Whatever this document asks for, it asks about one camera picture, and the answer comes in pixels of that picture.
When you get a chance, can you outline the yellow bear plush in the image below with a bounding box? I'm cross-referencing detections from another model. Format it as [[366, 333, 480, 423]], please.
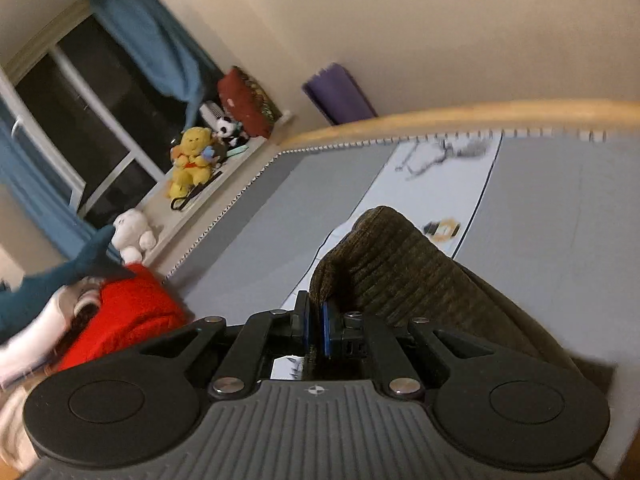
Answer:
[[167, 127, 221, 200]]

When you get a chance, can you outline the red folded blanket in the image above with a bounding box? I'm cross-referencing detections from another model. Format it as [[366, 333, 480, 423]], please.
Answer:
[[55, 262, 196, 373]]

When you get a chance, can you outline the panda plush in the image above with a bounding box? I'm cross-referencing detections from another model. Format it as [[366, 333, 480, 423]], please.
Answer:
[[214, 116, 251, 148]]

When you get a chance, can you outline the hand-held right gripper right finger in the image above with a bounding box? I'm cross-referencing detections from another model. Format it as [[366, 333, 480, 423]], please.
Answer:
[[320, 301, 496, 401]]

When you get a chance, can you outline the window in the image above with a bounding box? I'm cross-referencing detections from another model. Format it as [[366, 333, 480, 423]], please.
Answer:
[[0, 10, 201, 221]]

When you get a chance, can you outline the dark olive towel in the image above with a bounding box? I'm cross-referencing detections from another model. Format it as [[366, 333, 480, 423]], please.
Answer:
[[309, 205, 618, 401]]

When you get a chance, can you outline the blue curtain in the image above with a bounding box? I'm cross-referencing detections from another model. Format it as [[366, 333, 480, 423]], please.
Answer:
[[0, 100, 108, 256], [90, 0, 223, 131]]

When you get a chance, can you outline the white quilt with navy trim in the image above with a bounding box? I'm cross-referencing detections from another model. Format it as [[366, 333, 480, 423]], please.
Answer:
[[0, 287, 103, 386]]

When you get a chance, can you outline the teal shark plush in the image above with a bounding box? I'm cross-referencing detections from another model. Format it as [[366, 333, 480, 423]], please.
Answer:
[[0, 225, 136, 346]]

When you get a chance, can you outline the wooden bed frame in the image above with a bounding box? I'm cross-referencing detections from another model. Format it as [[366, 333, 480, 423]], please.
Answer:
[[272, 100, 640, 153]]

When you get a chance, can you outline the cream folded blanket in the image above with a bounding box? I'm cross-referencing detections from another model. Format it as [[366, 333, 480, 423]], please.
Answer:
[[0, 380, 51, 473]]

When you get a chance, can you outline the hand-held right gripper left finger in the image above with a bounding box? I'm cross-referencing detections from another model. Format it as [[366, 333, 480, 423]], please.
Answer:
[[140, 290, 315, 401]]

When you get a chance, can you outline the red cushion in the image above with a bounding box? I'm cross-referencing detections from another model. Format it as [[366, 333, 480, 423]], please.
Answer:
[[217, 65, 281, 140]]

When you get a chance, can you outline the grey printed bed sheet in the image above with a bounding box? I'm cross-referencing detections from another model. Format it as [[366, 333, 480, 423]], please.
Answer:
[[165, 132, 640, 480]]

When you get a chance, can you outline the windowsill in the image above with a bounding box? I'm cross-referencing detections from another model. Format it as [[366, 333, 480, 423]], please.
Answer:
[[135, 110, 296, 281]]

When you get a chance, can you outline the white plush toy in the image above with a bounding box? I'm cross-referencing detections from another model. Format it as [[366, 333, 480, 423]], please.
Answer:
[[112, 208, 157, 265]]

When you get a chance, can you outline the purple box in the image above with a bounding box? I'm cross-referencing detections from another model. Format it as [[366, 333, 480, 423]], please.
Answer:
[[301, 62, 378, 126]]

